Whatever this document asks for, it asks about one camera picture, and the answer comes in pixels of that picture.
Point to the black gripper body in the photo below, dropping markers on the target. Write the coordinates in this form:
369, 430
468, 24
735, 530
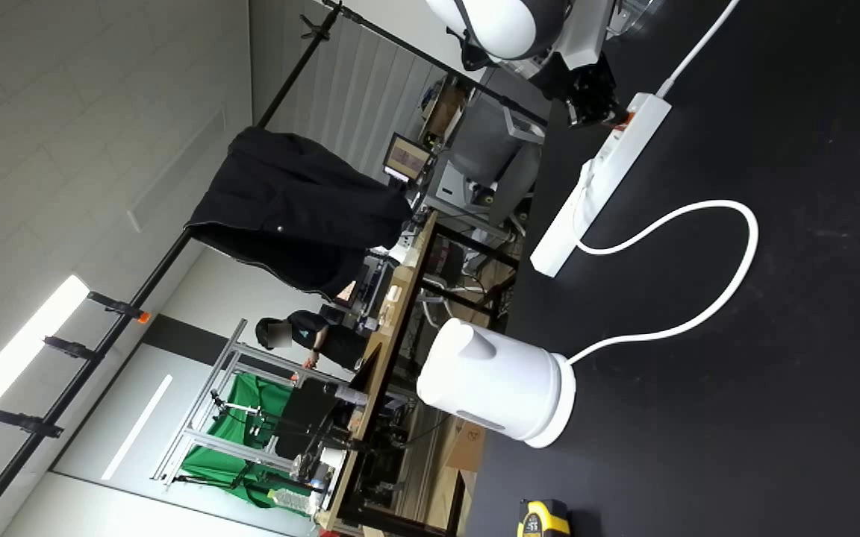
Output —
586, 93

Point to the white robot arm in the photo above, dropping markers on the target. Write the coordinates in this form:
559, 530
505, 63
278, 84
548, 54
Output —
556, 45

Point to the white power strip adaptor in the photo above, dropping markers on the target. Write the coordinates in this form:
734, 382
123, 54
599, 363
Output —
599, 179

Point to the yellow tape measure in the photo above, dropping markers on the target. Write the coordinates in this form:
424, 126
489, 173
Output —
545, 520

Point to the black cloth on frame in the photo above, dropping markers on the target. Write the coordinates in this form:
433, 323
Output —
298, 209

